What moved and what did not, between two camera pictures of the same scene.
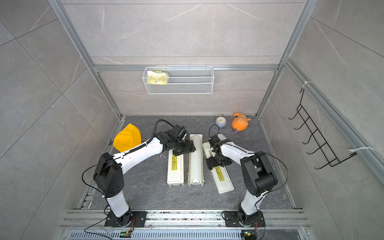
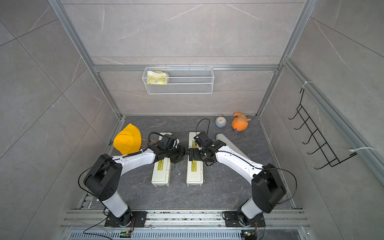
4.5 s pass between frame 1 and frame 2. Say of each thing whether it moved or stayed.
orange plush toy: stayed
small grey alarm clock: stayed
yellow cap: stayed
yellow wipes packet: stayed
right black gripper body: moved
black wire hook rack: stayed
